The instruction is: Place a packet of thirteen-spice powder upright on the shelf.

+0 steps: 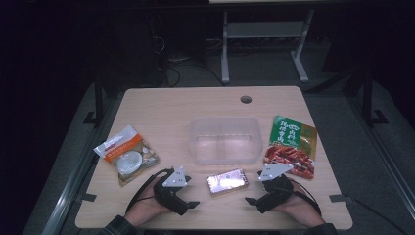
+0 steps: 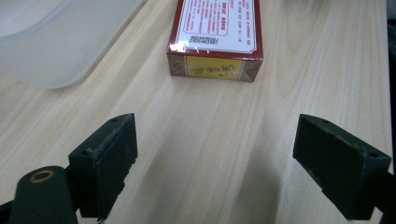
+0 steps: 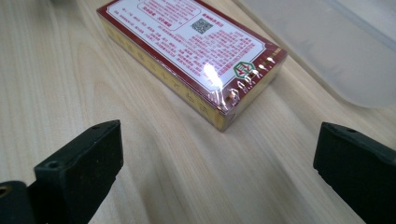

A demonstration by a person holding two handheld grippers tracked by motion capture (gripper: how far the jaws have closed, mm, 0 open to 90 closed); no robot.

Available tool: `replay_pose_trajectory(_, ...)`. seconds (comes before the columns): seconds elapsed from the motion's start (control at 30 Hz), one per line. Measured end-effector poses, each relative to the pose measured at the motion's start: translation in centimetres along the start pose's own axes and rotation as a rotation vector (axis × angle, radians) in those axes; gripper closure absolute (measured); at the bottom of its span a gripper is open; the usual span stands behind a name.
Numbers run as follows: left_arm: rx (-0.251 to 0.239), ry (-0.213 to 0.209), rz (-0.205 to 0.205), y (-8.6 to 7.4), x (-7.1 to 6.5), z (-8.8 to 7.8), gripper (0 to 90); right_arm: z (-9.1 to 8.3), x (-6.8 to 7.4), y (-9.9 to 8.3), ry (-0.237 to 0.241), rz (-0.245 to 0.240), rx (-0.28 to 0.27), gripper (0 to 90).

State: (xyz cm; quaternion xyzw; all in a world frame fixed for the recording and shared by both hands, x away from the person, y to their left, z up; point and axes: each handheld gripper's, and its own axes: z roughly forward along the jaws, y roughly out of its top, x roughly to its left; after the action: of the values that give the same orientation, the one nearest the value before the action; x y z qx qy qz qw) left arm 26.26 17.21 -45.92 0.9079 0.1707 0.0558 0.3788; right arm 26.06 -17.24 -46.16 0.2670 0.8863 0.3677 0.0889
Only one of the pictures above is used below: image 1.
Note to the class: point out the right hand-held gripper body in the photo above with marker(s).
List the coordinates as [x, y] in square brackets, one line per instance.
[277, 192]

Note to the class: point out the person's right hand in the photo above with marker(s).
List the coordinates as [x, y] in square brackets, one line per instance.
[301, 207]

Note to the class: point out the black metal stand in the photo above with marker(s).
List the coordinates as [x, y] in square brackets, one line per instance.
[367, 98]
[98, 98]

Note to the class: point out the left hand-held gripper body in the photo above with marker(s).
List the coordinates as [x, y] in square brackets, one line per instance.
[169, 196]

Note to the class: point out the grey table clip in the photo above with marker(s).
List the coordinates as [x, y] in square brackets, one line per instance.
[87, 197]
[337, 198]

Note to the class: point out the green and red food packet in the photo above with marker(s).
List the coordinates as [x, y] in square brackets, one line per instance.
[290, 147]

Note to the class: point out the person's left hand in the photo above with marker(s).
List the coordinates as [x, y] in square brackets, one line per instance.
[143, 205]

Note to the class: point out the white and orange food packet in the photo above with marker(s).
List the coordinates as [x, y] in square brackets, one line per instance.
[127, 156]

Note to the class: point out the clear plastic container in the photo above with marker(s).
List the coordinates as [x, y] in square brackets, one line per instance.
[225, 143]

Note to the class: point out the white metal stand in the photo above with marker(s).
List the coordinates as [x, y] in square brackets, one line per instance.
[264, 30]

